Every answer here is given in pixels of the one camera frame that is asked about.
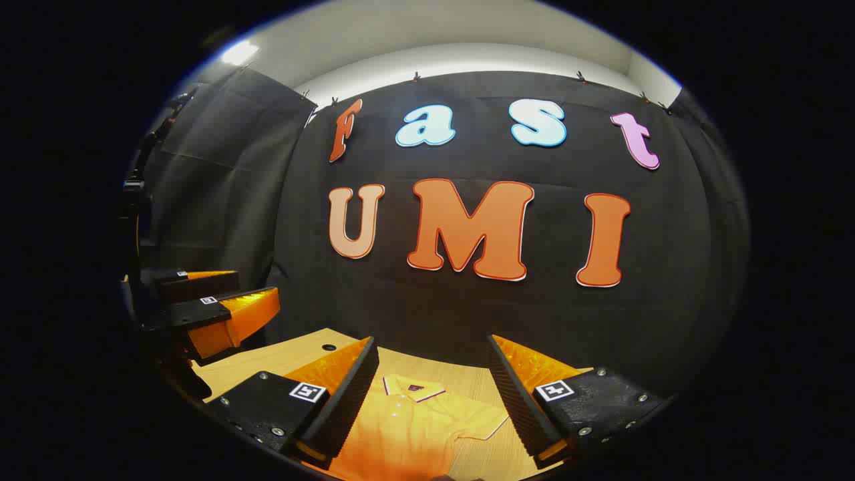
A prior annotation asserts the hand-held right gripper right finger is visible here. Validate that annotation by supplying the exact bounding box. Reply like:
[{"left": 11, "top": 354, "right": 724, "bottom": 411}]
[{"left": 486, "top": 334, "right": 669, "bottom": 470}]

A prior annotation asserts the ceiling light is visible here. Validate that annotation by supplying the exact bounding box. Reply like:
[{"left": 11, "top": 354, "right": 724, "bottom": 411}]
[{"left": 220, "top": 40, "right": 261, "bottom": 66}]

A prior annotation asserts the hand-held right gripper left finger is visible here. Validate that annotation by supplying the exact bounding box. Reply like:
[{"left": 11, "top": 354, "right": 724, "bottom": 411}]
[{"left": 206, "top": 336, "right": 380, "bottom": 468}]

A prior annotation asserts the orange T-shirt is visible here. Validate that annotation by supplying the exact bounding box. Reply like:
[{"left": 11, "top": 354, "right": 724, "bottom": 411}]
[{"left": 321, "top": 374, "right": 512, "bottom": 481}]

